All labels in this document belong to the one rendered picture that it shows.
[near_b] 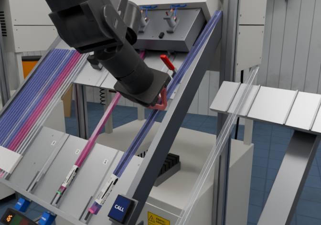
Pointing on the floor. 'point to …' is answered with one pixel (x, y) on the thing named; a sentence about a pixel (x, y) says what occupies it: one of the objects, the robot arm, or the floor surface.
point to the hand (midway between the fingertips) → (160, 104)
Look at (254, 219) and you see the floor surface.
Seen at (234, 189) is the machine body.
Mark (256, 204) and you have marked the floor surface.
